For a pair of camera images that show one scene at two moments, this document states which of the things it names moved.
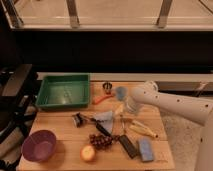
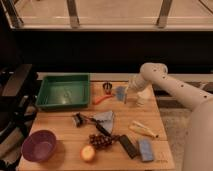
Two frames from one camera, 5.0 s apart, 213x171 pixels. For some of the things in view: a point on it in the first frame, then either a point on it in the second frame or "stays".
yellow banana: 139,127 stays
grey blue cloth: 105,119 stays
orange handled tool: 97,99 stays
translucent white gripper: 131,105 → 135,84
